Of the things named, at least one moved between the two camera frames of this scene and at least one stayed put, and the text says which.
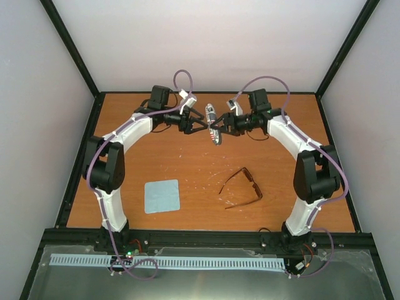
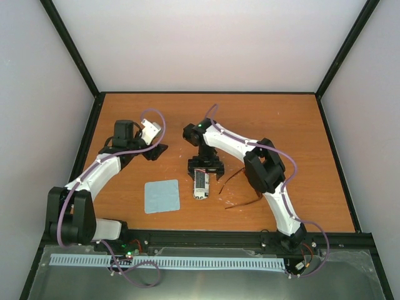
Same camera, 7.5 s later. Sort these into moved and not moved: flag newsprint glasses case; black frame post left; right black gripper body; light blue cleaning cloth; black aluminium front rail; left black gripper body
Moved: left black gripper body; right black gripper body; flag newsprint glasses case
Not moved: black aluminium front rail; black frame post left; light blue cleaning cloth
